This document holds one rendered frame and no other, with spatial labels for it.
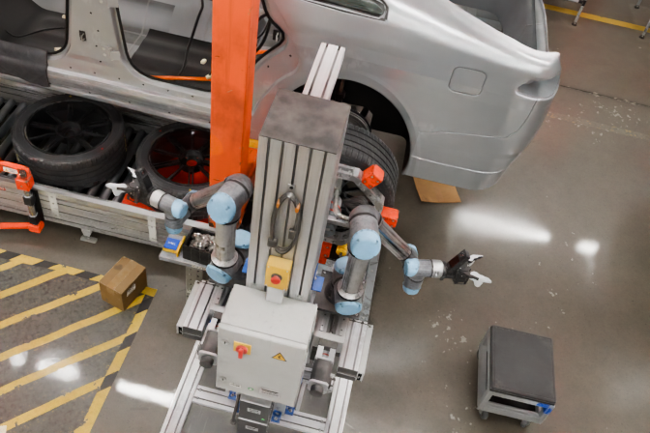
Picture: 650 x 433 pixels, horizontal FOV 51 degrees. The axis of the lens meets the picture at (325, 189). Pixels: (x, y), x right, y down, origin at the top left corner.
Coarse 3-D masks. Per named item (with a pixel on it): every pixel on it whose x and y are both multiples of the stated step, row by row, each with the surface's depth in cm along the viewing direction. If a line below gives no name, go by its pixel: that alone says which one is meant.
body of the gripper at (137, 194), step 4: (136, 180) 296; (132, 184) 293; (136, 184) 294; (136, 188) 292; (140, 188) 293; (156, 188) 294; (128, 192) 296; (132, 192) 295; (136, 192) 293; (140, 192) 294; (152, 192) 291; (128, 196) 296; (132, 196) 296; (136, 196) 294; (140, 196) 296; (144, 196) 295; (148, 196) 291; (132, 200) 297; (136, 200) 295; (140, 200) 296; (144, 200) 295; (148, 200) 292; (144, 204) 297; (148, 204) 296
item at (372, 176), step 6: (372, 168) 333; (378, 168) 335; (366, 174) 335; (372, 174) 330; (378, 174) 333; (366, 180) 334; (372, 180) 333; (378, 180) 332; (366, 186) 337; (372, 186) 336
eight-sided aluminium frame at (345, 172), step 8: (344, 168) 337; (352, 168) 337; (344, 176) 335; (352, 176) 333; (360, 176) 335; (360, 184) 337; (368, 192) 340; (376, 192) 344; (376, 200) 342; (376, 208) 346; (336, 232) 373; (344, 232) 371; (328, 240) 371; (336, 240) 370; (344, 240) 368
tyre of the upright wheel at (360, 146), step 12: (348, 132) 346; (360, 132) 349; (348, 144) 340; (360, 144) 343; (372, 144) 347; (384, 144) 354; (348, 156) 336; (360, 156) 337; (372, 156) 342; (384, 156) 351; (360, 168) 341; (384, 168) 346; (396, 168) 361; (384, 180) 344; (396, 180) 358; (384, 192) 349; (384, 204) 355
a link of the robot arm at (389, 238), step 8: (360, 208) 273; (368, 208) 273; (376, 216) 274; (384, 224) 284; (384, 232) 284; (392, 232) 287; (384, 240) 287; (392, 240) 288; (400, 240) 292; (392, 248) 291; (400, 248) 292; (408, 248) 296; (416, 248) 305; (400, 256) 296; (408, 256) 297; (416, 256) 300
